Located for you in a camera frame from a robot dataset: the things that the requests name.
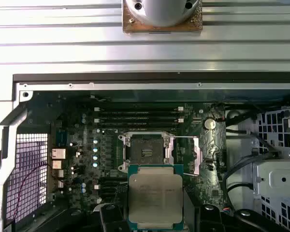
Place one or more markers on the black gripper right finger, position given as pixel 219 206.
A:
pixel 209 217

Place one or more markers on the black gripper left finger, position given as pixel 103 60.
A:
pixel 111 217

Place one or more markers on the silver CPU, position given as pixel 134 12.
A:
pixel 154 193

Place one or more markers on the metal socket cover frame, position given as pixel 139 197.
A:
pixel 197 154

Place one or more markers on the black RAM slot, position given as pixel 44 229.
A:
pixel 137 124
pixel 137 109
pixel 111 179
pixel 137 113
pixel 110 184
pixel 108 189
pixel 137 120
pixel 108 194

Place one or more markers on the CPU socket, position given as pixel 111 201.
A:
pixel 145 147

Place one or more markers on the black graphics card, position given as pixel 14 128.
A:
pixel 189 212

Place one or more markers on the silver rear port block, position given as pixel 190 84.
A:
pixel 59 154
pixel 57 164

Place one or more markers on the green motherboard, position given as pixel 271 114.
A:
pixel 87 145

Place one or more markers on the silver perforated drive cage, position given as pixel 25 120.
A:
pixel 280 174

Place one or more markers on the blue rear port connector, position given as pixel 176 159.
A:
pixel 61 138

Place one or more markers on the round coin battery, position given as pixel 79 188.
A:
pixel 209 123

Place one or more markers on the black and silver PC case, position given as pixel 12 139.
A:
pixel 135 85

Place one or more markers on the square brown base plate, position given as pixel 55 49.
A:
pixel 135 27

